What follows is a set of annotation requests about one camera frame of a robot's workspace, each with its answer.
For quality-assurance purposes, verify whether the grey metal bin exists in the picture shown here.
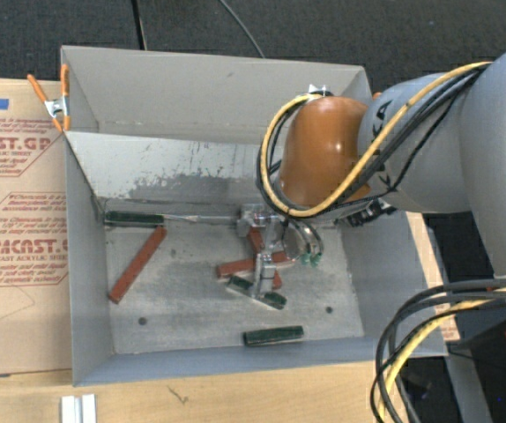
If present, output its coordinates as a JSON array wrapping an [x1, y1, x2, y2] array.
[[60, 45, 449, 388]]

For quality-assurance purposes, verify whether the dark green flat block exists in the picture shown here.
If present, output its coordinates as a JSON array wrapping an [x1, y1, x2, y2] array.
[[226, 275, 288, 311], [242, 324, 305, 348], [103, 210, 166, 228]]

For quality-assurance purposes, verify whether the brown cardboard board, red print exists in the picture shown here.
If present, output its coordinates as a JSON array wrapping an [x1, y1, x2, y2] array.
[[0, 76, 75, 376]]

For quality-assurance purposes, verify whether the black cylinder on white bracket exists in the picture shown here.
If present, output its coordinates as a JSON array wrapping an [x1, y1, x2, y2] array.
[[345, 199, 396, 229]]

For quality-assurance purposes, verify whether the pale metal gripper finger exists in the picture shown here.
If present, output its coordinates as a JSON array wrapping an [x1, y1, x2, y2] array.
[[164, 207, 269, 237], [250, 254, 278, 301]]

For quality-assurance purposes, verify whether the red-brown flat block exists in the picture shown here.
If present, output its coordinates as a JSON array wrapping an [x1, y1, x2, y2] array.
[[248, 227, 284, 291], [108, 226, 168, 305], [215, 253, 290, 279]]

